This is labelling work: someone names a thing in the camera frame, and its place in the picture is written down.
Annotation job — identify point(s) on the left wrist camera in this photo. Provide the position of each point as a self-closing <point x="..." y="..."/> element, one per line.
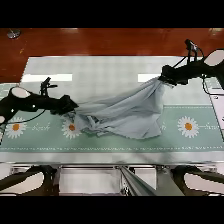
<point x="46" y="86"/>

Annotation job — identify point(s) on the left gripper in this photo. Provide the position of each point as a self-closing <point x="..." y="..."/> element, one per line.
<point x="66" y="104"/>

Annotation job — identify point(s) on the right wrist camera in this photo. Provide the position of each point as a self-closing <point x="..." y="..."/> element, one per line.
<point x="191" y="50"/>

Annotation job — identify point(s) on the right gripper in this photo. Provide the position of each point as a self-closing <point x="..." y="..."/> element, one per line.
<point x="170" y="75"/>

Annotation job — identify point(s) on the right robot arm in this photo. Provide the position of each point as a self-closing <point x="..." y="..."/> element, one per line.
<point x="205" y="68"/>

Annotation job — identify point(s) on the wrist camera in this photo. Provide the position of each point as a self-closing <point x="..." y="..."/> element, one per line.
<point x="191" y="50"/>
<point x="46" y="86"/>

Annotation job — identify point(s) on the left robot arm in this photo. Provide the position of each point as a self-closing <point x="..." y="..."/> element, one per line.
<point x="23" y="101"/>

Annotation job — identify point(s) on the silver frame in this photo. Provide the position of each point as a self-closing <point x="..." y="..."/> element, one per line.
<point x="133" y="180"/>

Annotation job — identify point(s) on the grey shirt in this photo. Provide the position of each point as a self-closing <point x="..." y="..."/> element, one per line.
<point x="126" y="111"/>

